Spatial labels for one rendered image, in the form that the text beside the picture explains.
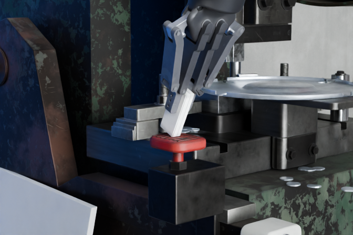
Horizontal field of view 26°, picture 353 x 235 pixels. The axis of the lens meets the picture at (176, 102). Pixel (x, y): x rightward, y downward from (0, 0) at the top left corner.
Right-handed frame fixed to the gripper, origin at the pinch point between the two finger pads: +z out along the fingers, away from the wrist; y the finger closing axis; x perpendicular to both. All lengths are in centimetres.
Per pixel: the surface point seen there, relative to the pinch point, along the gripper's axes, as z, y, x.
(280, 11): -6.7, 34.3, 15.9
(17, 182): 42, 5, 39
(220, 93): 5.7, 20.5, 10.8
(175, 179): 6.7, -2.8, -6.5
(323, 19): 55, 209, 127
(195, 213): 11.6, 0.9, -8.9
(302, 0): -1, 62, 33
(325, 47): 66, 212, 121
